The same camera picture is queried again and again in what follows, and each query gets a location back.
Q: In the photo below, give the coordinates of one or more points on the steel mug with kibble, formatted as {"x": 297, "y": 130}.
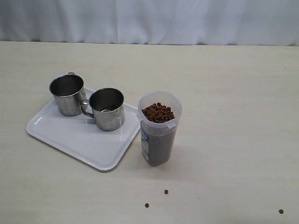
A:
{"x": 68, "y": 92}
{"x": 106, "y": 107}

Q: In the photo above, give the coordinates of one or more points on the translucent plastic jug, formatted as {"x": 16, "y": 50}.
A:
{"x": 159, "y": 114}

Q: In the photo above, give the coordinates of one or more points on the white plastic tray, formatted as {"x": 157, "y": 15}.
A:
{"x": 80, "y": 138}

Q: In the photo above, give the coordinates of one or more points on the white backdrop curtain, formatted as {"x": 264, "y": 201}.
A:
{"x": 174, "y": 22}

